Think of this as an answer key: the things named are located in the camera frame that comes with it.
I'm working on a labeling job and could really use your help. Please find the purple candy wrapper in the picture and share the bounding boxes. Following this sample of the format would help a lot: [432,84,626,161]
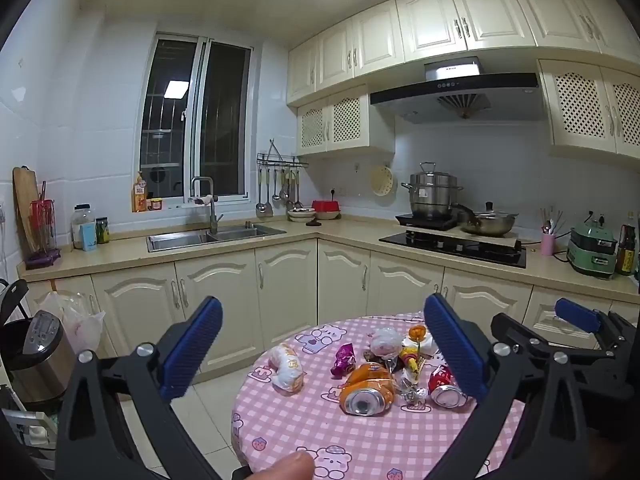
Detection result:
[330,342,357,379]

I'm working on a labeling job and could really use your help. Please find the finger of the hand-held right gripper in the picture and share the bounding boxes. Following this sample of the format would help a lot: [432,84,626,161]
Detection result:
[554,298,632,361]
[491,312,556,358]

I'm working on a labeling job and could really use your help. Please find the red bowl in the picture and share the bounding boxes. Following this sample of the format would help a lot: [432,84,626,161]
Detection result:
[311,200,342,221]

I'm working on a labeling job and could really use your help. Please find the pink cup with chopsticks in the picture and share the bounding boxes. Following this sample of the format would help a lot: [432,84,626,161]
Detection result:
[539,207,566,257]

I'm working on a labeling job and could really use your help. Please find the sliding kitchen window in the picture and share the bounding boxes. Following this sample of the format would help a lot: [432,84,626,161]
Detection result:
[139,32,254,207]

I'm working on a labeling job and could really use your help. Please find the wall utensil rack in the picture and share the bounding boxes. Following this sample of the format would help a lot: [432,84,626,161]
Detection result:
[256,138,310,170]

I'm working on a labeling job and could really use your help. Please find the white snack packet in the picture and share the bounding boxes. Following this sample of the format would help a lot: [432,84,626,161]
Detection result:
[270,343,307,392]

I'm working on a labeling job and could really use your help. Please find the black induction cooker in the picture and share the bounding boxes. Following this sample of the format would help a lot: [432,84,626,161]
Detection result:
[395,212,464,232]

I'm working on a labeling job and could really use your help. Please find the person's left hand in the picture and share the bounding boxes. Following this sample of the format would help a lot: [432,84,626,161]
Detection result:
[249,451,317,480]

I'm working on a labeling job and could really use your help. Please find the cream upper wall cabinets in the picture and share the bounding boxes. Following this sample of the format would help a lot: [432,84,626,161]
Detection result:
[286,0,640,162]

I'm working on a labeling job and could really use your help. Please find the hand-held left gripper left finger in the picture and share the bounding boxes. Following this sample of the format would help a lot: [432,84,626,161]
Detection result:
[54,296,251,480]

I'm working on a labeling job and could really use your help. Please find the pink checked tablecloth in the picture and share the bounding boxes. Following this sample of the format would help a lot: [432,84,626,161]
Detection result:
[231,312,526,480]

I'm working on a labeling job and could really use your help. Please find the black folding chair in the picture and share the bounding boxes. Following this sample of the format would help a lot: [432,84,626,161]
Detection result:
[0,278,30,323]

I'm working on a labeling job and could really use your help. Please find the crushed red drink can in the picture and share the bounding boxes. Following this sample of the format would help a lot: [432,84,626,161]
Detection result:
[427,364,469,408]

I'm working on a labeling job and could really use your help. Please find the wooden cutting board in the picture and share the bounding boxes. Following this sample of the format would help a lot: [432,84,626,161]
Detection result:
[12,166,44,253]

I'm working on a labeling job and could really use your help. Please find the crumpled clear plastic wrapper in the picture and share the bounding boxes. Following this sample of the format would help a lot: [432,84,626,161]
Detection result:
[369,327,404,361]

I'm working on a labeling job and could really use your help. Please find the cream lower kitchen cabinets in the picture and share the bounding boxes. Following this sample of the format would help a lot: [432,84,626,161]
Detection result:
[22,237,640,377]

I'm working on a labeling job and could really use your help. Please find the yellow dish soap bottle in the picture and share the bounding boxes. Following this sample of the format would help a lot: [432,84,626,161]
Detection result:
[132,171,150,213]

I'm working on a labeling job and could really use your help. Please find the dark glass bottle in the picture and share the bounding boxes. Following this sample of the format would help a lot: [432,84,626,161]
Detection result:
[616,224,639,277]

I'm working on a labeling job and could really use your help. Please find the black gas stove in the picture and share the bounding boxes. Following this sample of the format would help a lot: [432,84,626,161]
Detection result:
[378,230,528,269]

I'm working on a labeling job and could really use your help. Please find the stainless steel sink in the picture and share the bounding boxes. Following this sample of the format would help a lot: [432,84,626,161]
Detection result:
[146,222,287,254]

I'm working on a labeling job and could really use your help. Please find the crushed orange drink can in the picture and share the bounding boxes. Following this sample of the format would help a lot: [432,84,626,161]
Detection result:
[339,362,398,417]

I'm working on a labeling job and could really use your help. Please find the yellow red snack wrapper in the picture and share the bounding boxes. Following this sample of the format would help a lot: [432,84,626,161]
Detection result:
[399,344,422,374]

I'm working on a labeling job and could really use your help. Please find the red chopstick holder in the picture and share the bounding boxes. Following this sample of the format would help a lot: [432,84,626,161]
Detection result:
[26,182,62,269]

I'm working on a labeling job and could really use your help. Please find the hanging metal spatula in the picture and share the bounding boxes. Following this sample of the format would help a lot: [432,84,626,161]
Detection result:
[263,167,275,219]

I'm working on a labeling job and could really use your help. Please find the green rice cooker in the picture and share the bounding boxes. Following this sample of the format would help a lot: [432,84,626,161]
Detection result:
[566,214,620,281]

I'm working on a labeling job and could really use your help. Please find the stainless steel steamer pot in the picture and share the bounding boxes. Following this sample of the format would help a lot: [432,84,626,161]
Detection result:
[401,161,464,219]

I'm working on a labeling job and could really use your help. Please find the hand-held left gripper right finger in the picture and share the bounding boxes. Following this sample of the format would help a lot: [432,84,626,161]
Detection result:
[424,293,594,480]

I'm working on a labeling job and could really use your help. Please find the metal kitchen faucet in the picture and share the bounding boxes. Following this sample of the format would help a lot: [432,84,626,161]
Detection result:
[190,176,225,235]

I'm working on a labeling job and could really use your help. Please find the clear cellophane wrapper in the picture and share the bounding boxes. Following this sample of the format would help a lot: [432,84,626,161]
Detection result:
[399,375,431,412]

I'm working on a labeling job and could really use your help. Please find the glass jar with dark lid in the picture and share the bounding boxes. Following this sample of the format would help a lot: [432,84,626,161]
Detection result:
[71,204,97,250]

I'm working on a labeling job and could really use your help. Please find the metal wok with lid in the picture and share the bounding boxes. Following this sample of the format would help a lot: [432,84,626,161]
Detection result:
[450,201,520,239]

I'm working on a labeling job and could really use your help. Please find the black range hood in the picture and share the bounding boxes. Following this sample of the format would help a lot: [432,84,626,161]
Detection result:
[370,56,549,125]

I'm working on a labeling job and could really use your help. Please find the white plastic bag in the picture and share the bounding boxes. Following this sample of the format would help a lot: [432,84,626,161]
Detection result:
[39,290,107,354]

